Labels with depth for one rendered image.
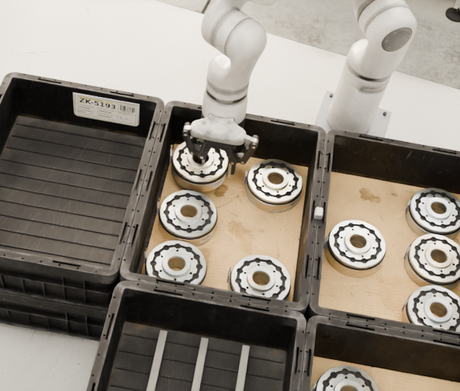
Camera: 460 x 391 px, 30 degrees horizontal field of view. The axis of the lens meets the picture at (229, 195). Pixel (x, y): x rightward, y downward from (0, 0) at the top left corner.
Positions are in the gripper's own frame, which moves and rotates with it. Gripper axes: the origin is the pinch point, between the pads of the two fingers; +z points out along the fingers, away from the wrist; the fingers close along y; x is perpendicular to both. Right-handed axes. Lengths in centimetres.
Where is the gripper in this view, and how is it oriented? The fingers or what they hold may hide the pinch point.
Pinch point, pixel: (216, 164)
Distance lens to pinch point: 155.7
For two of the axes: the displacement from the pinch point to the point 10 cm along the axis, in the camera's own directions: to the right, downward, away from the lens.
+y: -9.8, -1.9, 0.3
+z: -1.0, 6.2, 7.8
